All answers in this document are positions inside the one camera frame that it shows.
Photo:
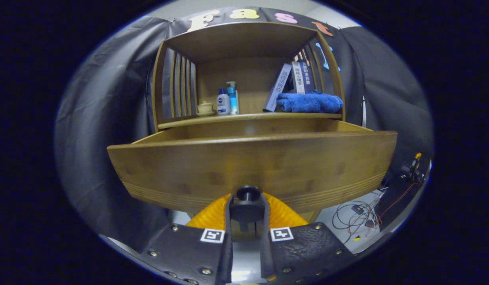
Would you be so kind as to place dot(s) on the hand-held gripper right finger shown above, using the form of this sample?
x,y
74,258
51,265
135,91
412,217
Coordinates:
x,y
266,253

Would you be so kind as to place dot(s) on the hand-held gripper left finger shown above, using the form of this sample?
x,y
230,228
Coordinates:
x,y
228,253

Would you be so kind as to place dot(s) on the wooden drawer with black knob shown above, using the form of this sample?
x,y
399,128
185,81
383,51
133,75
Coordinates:
x,y
248,158

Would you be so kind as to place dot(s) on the wooden countertop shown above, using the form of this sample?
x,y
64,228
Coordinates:
x,y
248,116

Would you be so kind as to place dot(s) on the wooden cabinet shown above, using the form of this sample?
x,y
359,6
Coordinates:
x,y
244,39

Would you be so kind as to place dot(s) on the cream saucer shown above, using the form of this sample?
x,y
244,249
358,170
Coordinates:
x,y
205,114

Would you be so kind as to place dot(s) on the white lotion bottle blue cap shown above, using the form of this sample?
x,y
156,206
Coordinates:
x,y
223,106

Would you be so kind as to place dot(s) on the cream lidded teacup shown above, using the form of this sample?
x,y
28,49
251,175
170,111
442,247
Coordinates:
x,y
205,107

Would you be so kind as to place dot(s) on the cream slim bottle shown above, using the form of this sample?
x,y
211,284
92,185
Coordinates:
x,y
237,103

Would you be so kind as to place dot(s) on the blue pump bottle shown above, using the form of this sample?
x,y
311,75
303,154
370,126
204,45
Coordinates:
x,y
232,101

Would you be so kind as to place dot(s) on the blue folded towel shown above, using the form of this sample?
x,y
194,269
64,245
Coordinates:
x,y
307,103

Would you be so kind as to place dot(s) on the grey leaning book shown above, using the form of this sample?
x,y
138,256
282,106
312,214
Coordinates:
x,y
278,87

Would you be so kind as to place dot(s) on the dark device with orange part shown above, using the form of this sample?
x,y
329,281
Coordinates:
x,y
410,170

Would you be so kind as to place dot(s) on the white spine book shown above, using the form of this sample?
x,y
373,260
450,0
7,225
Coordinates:
x,y
297,77

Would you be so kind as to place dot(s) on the dark blue spine book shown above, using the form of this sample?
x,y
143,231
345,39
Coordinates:
x,y
308,75

